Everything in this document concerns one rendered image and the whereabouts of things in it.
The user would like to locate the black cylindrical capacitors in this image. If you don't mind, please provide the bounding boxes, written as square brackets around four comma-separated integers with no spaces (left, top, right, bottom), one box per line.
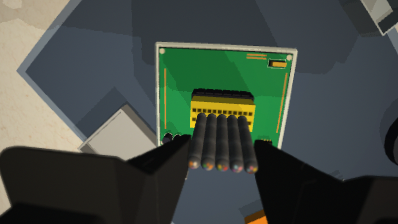
[162,62,287,144]

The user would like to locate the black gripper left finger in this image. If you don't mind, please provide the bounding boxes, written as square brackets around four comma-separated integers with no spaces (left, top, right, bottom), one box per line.
[0,134,192,224]

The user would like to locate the dark grey work mat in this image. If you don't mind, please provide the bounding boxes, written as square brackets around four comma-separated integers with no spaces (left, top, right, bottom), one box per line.
[16,0,398,224]

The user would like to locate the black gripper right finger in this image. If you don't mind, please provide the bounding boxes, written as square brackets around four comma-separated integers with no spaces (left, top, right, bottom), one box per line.
[253,140,398,224]

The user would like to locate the grey tray floor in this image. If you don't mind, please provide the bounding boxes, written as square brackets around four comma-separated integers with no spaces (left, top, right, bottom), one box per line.
[87,113,154,160]

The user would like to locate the yellow power plug with grey cables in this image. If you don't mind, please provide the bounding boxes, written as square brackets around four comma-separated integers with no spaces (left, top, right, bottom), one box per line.
[187,96,258,174]

